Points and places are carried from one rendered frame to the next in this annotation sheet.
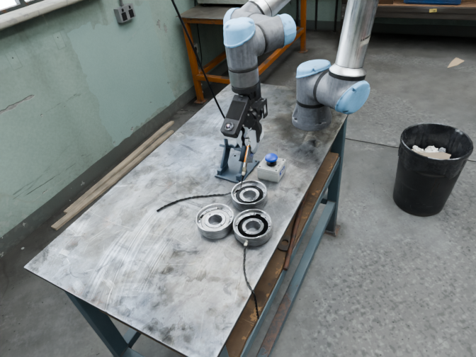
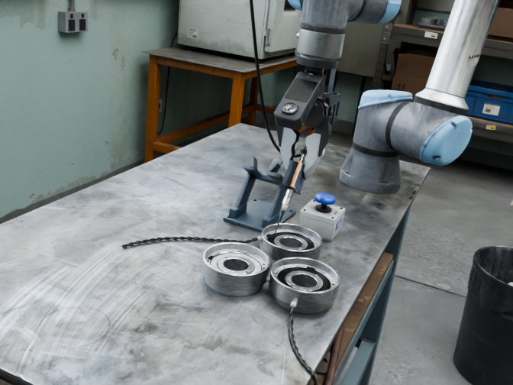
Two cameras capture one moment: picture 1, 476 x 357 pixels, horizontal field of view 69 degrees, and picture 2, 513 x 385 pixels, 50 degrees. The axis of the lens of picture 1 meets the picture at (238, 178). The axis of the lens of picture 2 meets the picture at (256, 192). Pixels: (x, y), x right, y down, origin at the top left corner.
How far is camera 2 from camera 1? 0.34 m
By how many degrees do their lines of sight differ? 20
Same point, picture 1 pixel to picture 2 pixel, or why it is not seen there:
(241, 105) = (310, 85)
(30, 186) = not seen: outside the picture
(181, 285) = (175, 353)
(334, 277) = not seen: outside the picture
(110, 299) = (30, 359)
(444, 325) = not seen: outside the picture
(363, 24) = (474, 35)
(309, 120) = (371, 175)
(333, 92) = (421, 126)
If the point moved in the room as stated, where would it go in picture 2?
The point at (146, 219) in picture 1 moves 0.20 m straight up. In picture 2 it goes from (102, 256) to (104, 137)
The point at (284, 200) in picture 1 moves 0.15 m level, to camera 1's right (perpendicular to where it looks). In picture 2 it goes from (346, 263) to (425, 266)
